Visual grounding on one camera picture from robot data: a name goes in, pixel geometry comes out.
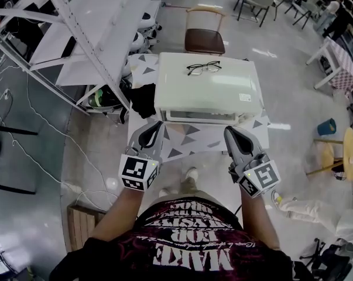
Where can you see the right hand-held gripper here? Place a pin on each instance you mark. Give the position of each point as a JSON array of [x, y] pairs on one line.
[[261, 177]]

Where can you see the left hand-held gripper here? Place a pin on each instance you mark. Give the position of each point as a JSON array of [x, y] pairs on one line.
[[133, 170]]

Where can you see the glass toaster oven door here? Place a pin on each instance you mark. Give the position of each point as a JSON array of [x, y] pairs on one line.
[[199, 116]]

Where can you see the white toaster oven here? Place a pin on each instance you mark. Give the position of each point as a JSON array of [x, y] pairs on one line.
[[205, 89]]

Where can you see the person's left forearm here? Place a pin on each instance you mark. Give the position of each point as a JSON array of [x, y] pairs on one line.
[[120, 212]]

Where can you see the person's right forearm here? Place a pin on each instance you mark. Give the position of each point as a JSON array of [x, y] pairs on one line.
[[256, 221]]

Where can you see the black cloth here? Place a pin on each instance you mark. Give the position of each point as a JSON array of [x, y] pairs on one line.
[[143, 99]]

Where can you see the triangle-patterned table cloth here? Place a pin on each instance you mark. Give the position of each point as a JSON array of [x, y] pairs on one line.
[[193, 142]]

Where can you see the person's white shoe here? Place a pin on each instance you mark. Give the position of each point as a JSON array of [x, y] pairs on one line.
[[192, 173]]

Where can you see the person's khaki shorts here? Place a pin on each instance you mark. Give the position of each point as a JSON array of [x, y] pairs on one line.
[[191, 192]]

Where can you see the blue bucket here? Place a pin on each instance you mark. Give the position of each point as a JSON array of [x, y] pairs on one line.
[[327, 127]]

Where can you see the black-rimmed eyeglasses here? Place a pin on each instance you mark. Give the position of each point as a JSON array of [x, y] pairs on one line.
[[204, 68]]

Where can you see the white power strip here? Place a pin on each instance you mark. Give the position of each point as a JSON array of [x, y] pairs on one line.
[[72, 188]]

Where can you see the round wooden stool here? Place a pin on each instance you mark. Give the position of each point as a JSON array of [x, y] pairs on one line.
[[350, 151]]

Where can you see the wooden crate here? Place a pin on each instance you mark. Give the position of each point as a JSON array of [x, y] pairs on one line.
[[82, 227]]

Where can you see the black shirt with red print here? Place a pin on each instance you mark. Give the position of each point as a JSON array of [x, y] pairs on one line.
[[176, 244]]

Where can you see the wooden chair with brown seat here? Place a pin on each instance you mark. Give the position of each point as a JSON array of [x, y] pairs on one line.
[[205, 41]]

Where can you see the white table with checked cloth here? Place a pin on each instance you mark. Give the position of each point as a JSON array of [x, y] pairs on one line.
[[340, 60]]

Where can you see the black office chair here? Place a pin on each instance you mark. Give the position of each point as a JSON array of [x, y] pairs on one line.
[[328, 259]]

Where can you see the grey chair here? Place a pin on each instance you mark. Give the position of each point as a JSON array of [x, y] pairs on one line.
[[258, 0], [309, 10]]

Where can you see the white metal frame workbench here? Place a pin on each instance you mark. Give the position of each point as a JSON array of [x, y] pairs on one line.
[[91, 34]]

